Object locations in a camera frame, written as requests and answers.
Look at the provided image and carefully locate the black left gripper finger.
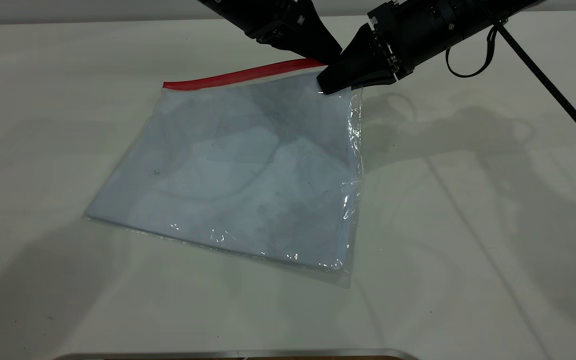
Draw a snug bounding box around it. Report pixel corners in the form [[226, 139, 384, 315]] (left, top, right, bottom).
[[295, 0, 344, 56], [268, 15, 342, 65]]

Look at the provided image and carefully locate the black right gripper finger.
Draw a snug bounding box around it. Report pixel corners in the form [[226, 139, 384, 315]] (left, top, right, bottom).
[[316, 24, 395, 94], [320, 70, 401, 96]]

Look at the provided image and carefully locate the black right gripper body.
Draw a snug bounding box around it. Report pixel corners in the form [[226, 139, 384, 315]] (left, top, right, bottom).
[[368, 0, 465, 82]]

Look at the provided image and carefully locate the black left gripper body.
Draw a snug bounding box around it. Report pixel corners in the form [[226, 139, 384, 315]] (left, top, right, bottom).
[[198, 0, 303, 45]]

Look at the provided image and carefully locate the clear plastic zipper bag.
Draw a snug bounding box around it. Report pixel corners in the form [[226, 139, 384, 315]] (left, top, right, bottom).
[[84, 58, 364, 288]]

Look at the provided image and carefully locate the thin black looped cable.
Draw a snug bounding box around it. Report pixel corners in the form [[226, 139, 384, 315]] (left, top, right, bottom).
[[444, 24, 498, 79]]

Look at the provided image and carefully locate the thick black braided cable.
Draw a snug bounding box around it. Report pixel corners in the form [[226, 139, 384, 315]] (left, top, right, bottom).
[[493, 20, 576, 161]]

